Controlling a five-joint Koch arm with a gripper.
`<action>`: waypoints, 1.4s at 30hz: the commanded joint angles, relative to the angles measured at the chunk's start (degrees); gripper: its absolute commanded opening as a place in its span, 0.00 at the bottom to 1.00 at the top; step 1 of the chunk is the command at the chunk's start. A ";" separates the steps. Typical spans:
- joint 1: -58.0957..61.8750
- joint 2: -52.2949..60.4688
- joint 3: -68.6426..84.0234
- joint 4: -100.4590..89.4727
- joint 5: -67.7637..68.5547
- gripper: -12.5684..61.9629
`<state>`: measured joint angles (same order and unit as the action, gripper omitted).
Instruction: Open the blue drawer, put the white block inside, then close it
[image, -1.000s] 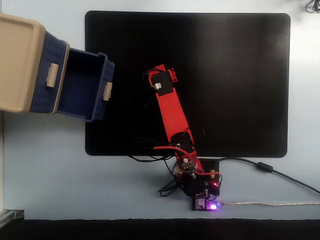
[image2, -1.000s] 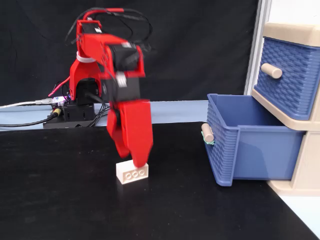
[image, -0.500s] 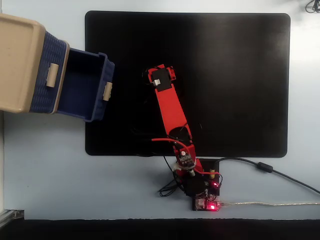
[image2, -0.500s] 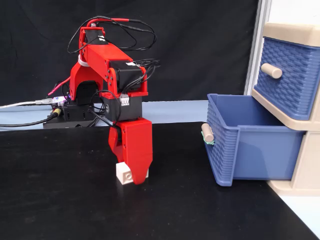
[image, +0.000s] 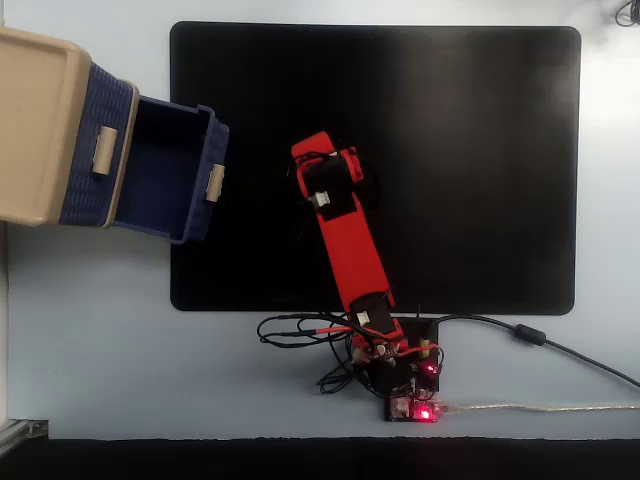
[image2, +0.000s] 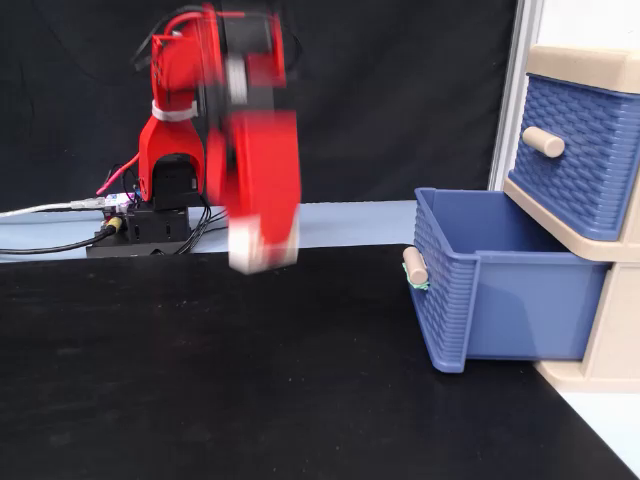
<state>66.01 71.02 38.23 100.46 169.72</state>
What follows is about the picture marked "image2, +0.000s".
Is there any blue woven drawer beige handle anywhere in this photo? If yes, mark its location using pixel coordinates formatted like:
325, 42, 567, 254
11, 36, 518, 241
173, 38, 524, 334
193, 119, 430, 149
506, 72, 640, 245

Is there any white zip tie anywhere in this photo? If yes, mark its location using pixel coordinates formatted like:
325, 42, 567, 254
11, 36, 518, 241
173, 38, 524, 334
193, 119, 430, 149
150, 99, 199, 123

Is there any translucent white USB cable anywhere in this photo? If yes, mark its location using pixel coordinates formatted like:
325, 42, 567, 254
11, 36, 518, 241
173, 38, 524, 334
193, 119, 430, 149
0, 198, 109, 219

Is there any small controller circuit board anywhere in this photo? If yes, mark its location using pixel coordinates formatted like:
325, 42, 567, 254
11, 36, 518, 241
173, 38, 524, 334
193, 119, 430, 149
101, 191, 142, 222

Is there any black rectangular mat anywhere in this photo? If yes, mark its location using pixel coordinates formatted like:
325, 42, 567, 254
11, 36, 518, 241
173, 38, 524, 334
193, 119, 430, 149
0, 243, 637, 480

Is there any beige plastic drawer cabinet frame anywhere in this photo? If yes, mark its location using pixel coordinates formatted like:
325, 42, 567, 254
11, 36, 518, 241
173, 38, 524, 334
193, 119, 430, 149
501, 43, 640, 394

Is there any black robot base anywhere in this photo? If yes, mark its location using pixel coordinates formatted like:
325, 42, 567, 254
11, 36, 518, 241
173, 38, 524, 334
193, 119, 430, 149
86, 153, 202, 259

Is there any black backdrop cloth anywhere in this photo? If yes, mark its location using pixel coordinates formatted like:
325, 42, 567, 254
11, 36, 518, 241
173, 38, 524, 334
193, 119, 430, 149
0, 0, 519, 215

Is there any white toy block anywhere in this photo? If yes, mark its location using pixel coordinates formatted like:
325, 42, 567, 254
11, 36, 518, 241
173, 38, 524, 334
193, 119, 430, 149
226, 208, 302, 275

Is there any black servo cable bundle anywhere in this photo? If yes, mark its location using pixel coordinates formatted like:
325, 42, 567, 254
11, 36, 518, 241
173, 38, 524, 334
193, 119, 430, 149
173, 193, 230, 255

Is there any blue drawer with green-taped handle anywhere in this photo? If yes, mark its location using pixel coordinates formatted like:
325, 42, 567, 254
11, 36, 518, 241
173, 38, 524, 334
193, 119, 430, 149
402, 186, 610, 376

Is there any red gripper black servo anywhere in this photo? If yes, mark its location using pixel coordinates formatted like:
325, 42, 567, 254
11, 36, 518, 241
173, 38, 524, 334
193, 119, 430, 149
198, 4, 303, 252

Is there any red wire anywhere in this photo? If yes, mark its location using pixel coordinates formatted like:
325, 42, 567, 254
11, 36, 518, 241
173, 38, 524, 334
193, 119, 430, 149
96, 151, 142, 197

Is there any black power cable with ferrite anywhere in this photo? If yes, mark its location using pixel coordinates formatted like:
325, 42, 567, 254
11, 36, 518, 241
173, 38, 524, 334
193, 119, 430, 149
0, 227, 110, 255

